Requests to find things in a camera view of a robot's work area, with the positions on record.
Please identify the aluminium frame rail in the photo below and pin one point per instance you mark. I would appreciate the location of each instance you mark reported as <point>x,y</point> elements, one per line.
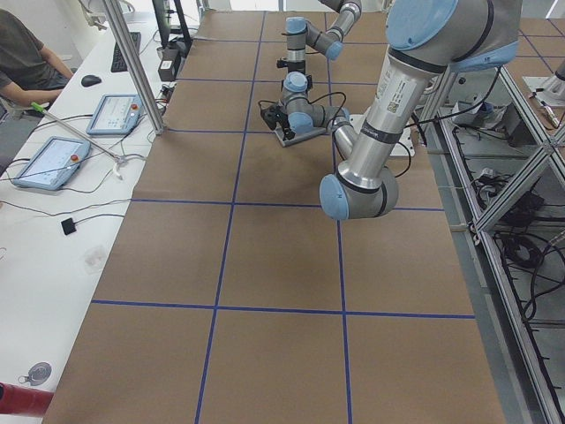
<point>500,169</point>

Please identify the round metal disc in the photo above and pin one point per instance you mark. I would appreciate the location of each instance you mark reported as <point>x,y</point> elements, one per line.
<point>37,374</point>

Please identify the teach pendant tablet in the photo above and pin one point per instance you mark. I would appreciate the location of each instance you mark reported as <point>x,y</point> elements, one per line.
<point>115,115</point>
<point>53,164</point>

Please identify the seated person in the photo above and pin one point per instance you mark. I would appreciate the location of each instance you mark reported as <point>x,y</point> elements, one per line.
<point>30,71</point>

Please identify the black box with label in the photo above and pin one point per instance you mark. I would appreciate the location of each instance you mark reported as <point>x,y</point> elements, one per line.
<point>169,65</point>

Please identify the far teach pendant tablet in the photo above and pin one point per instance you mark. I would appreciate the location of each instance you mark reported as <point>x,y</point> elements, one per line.
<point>115,115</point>

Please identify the aluminium frame post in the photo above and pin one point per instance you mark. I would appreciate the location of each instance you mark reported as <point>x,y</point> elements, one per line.
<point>135,68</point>

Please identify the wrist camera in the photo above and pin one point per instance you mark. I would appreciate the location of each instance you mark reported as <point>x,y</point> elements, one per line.
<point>281,63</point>
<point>270,116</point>

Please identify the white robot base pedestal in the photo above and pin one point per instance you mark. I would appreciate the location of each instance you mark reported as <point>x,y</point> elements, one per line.
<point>402,145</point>

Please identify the metal rod green handle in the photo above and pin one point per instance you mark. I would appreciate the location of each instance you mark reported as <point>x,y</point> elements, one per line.
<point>36,106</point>

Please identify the near teach pendant tablet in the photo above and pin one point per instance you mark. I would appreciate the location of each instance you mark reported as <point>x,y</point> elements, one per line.
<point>53,164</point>

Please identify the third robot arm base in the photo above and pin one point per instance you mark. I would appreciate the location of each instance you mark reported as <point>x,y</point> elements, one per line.
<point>548,90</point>

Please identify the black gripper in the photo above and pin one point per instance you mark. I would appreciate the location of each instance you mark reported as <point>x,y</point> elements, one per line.
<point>285,126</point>
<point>297,66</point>

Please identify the red cylinder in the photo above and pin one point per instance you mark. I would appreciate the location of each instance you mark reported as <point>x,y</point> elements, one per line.
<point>24,401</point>

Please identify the pink towel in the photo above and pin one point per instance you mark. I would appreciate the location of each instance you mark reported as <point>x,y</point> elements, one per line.
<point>304,127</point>

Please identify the black computer mouse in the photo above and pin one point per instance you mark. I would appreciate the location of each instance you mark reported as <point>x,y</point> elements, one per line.
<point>90,80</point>

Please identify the small black square pad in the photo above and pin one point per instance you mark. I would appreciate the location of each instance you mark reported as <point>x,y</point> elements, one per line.
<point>68,226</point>

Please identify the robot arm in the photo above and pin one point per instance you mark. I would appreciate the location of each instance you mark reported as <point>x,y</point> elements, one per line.
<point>301,33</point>
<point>425,38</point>

